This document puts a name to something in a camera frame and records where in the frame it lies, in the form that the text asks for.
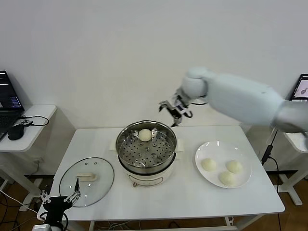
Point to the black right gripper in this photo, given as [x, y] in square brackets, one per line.
[178, 106]

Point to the stainless steel steamer basket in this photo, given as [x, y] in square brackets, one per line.
[144, 156]

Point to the white side table with mouse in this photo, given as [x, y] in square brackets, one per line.
[36, 125]

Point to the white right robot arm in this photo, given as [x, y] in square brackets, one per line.
[240, 96]

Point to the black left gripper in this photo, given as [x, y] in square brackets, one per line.
[57, 204]

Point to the round glass pot lid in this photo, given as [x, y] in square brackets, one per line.
[89, 176]

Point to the white round plate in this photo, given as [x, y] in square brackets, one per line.
[216, 149]

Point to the black computer mouse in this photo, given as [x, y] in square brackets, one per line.
[15, 132]

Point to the cream electric cooker pot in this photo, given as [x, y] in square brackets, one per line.
[149, 179]

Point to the grey laptop with bright screen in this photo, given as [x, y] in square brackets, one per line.
[302, 89]

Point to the white wall socket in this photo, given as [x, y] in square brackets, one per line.
[38, 160]

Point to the white floor power strip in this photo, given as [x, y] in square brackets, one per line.
[24, 207]

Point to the white side table with label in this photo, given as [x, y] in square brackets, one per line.
[296, 144]

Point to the black laptop with dark screen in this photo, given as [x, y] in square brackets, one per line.
[7, 96]

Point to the white steamed baozi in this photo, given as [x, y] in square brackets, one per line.
[227, 179]
[209, 164]
[145, 134]
[234, 166]

